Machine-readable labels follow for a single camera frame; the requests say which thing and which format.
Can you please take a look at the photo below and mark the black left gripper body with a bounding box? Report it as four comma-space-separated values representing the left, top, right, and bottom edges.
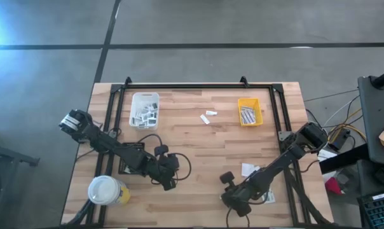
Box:
148, 153, 181, 191

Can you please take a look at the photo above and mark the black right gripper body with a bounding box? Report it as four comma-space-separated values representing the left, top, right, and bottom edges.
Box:
219, 183, 254, 218

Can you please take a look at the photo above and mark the plain white gauze packet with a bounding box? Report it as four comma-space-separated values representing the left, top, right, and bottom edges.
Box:
241, 163, 261, 178

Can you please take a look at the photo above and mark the blue striped bandage packet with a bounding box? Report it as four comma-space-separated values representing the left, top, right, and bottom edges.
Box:
241, 111, 257, 125

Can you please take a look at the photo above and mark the black plastic basket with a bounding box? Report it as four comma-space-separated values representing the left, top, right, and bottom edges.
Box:
118, 142, 145, 175

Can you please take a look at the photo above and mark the white plastic bin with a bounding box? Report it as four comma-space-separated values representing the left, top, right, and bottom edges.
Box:
128, 92, 160, 130

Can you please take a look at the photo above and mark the grey metal mounting plate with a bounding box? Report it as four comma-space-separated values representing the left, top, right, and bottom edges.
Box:
278, 130, 294, 141

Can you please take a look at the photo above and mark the yellow plastic basket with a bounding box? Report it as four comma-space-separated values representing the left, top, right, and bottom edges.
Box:
237, 97, 264, 128

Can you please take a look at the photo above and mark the red object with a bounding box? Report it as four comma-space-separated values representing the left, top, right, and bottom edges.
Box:
324, 176, 345, 195

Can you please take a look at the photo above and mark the white paper sheet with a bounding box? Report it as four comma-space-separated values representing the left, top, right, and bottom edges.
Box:
317, 147, 338, 163

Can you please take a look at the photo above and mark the black table leg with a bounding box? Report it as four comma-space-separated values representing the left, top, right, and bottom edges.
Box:
319, 143, 371, 175

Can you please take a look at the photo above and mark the black power adapter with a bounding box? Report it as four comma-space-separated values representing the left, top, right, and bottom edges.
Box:
327, 128, 351, 153

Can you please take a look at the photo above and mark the backlit black keyboard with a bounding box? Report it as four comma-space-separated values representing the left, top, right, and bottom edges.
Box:
356, 190, 384, 229

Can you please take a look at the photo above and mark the black stand base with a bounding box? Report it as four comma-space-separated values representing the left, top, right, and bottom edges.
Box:
0, 126, 41, 229

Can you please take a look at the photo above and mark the dark grey side table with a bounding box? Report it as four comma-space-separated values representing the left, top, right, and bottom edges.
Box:
357, 75, 384, 167

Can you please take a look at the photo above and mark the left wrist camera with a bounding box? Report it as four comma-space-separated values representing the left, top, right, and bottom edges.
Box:
154, 144, 170, 157

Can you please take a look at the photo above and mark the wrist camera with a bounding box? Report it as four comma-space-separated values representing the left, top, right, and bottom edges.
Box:
219, 171, 236, 186
154, 144, 170, 157

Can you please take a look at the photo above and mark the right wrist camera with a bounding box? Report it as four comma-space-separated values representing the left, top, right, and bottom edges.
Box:
219, 171, 236, 186

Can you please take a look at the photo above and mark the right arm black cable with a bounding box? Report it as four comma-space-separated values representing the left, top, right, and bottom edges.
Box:
225, 203, 250, 228

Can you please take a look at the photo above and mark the yellow floor cable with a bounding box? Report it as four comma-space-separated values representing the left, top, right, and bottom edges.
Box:
327, 107, 368, 144

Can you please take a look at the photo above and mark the thin black floor cable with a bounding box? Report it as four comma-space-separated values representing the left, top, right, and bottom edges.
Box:
303, 88, 360, 103

